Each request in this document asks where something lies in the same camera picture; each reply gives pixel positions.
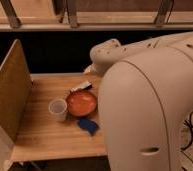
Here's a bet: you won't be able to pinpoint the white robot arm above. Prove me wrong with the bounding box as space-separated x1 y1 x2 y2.
89 32 193 171

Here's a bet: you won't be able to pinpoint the orange bowl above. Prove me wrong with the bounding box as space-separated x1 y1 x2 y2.
66 90 97 117

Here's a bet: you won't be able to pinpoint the blue crumpled cloth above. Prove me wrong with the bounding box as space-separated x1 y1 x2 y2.
77 117 99 135

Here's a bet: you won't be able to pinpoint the wooden left side panel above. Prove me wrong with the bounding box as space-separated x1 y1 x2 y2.
0 39 32 141

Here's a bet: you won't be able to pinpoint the black floor cables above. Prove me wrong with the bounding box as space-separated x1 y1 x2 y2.
180 106 193 171

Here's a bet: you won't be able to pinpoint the wooden shelf frame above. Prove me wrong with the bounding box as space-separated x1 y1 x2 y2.
0 0 193 31

